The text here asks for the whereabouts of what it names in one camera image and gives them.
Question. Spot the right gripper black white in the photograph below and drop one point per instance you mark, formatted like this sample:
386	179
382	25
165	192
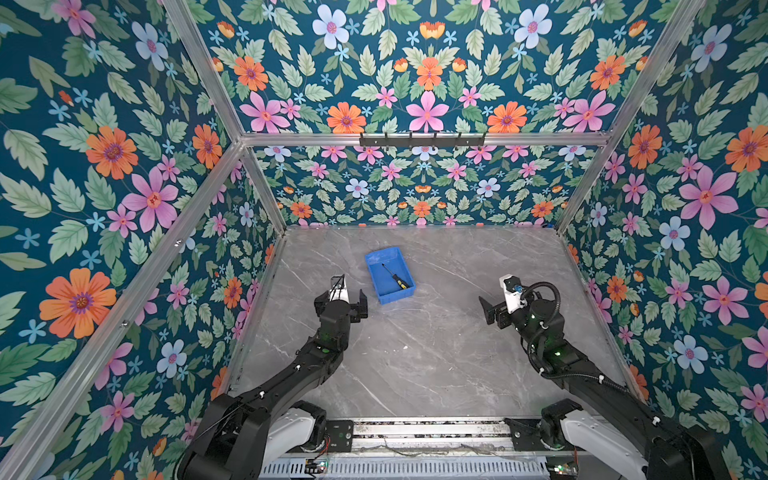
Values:
501	311

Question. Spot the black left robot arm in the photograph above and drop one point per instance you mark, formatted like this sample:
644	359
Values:
239	435

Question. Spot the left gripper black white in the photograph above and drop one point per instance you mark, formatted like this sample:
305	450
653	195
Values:
356	314

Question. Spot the black wall hook bar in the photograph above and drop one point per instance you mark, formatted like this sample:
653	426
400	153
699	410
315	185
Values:
409	140

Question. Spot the white vented cable duct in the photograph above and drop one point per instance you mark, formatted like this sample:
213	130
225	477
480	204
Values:
407	468

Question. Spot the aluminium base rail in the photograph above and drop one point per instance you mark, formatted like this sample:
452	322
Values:
432	435

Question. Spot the blue plastic bin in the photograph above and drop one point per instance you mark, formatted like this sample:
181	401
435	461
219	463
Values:
391	278

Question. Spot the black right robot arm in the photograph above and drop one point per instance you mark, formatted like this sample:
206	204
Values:
600	416

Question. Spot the yellow black handled screwdriver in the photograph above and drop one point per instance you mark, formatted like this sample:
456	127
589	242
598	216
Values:
402	284

